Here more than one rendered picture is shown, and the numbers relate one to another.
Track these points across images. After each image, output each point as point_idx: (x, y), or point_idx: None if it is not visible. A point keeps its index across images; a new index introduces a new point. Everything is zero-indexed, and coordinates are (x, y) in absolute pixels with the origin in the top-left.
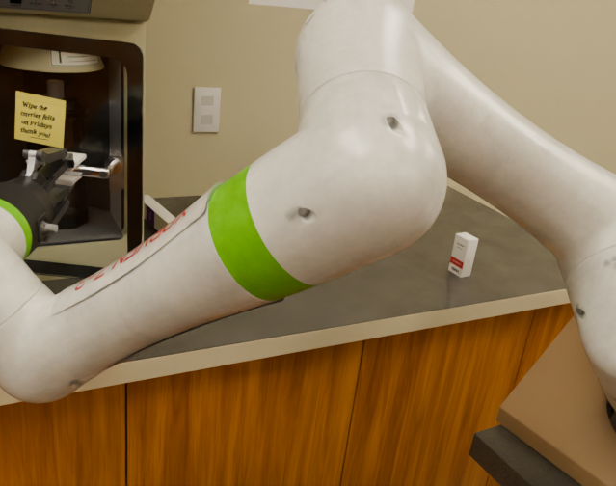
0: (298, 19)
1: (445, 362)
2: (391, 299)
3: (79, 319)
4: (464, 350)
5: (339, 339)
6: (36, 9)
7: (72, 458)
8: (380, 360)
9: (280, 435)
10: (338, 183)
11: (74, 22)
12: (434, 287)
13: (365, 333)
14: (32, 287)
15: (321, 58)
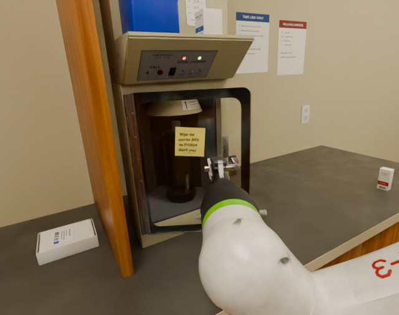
0: (257, 78)
1: (393, 239)
2: (369, 210)
3: None
4: None
5: (361, 240)
6: (180, 77)
7: None
8: (369, 245)
9: None
10: None
11: (195, 84)
12: (381, 199)
13: (371, 233)
14: (308, 273)
15: None
